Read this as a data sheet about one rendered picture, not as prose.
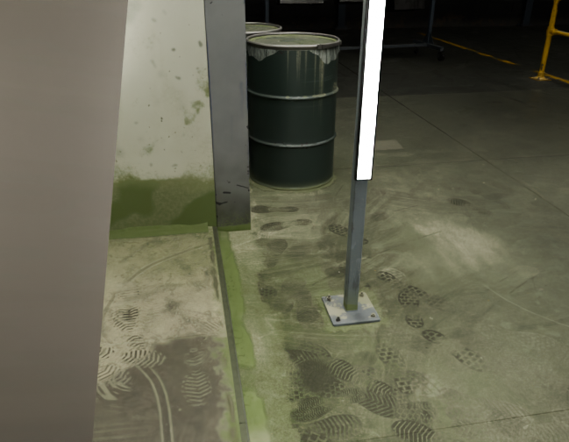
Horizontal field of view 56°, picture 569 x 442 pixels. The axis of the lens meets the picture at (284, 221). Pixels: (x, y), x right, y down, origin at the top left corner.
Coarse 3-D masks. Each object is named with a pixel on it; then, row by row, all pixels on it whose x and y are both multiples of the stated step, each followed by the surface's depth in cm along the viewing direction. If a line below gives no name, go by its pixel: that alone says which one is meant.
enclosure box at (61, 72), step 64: (0, 0) 32; (64, 0) 33; (0, 64) 33; (64, 64) 34; (0, 128) 35; (64, 128) 36; (0, 192) 37; (64, 192) 38; (0, 256) 39; (64, 256) 40; (0, 320) 41; (64, 320) 42; (0, 384) 43; (64, 384) 45
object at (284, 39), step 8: (256, 40) 325; (264, 40) 327; (272, 40) 327; (280, 40) 326; (288, 40) 327; (296, 40) 326; (304, 40) 327; (312, 40) 325; (320, 40) 328; (328, 40) 326; (336, 40) 324
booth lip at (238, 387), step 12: (216, 228) 281; (216, 240) 269; (216, 252) 259; (228, 300) 224; (228, 312) 216; (228, 324) 208; (228, 336) 202; (240, 384) 180; (240, 396) 175; (240, 408) 170; (240, 420) 166; (240, 432) 162
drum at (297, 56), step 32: (288, 32) 345; (256, 64) 311; (288, 64) 301; (320, 64) 305; (256, 96) 320; (288, 96) 309; (320, 96) 313; (256, 128) 329; (288, 128) 318; (320, 128) 323; (256, 160) 339; (288, 160) 327; (320, 160) 333
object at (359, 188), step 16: (352, 160) 196; (352, 176) 197; (352, 192) 199; (352, 208) 201; (352, 224) 203; (352, 240) 206; (352, 256) 210; (352, 272) 213; (352, 288) 216; (352, 304) 220
